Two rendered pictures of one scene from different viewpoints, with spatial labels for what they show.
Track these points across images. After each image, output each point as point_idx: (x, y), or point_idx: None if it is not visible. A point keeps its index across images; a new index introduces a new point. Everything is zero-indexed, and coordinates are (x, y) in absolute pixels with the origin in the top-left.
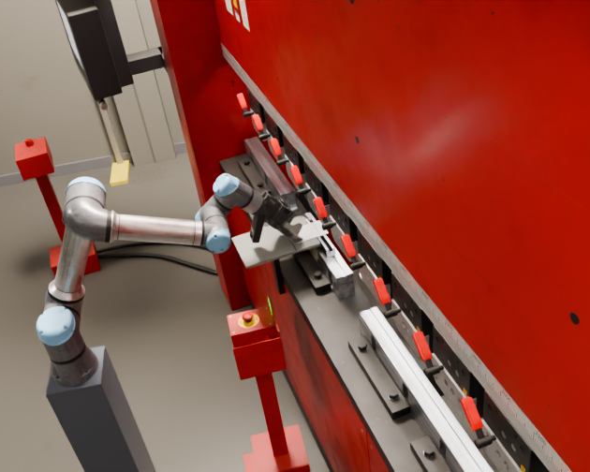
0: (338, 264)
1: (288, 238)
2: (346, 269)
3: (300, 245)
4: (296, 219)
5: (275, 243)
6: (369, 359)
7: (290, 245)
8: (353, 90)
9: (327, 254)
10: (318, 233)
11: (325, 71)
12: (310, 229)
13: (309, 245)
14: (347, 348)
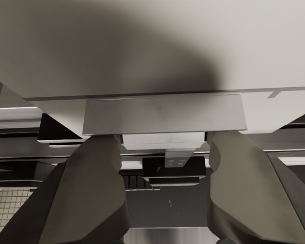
0: (12, 119)
1: (160, 94)
2: None
3: (72, 111)
4: (272, 124)
5: (134, 17)
6: None
7: (78, 89)
8: None
9: (40, 126)
10: (134, 143)
11: None
12: (168, 137)
13: (68, 126)
14: None
